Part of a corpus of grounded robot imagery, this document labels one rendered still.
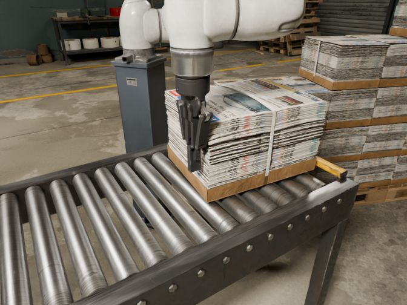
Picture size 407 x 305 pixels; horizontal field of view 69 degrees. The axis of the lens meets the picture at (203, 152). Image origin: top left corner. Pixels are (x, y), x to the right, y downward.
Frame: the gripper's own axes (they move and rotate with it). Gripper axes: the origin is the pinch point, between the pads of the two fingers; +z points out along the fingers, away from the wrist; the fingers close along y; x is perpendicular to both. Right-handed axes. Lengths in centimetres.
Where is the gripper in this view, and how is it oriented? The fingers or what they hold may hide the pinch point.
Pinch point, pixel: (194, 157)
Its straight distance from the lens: 73.0
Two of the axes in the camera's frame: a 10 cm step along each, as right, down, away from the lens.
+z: 0.0, 8.9, 4.6
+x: -8.4, 2.5, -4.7
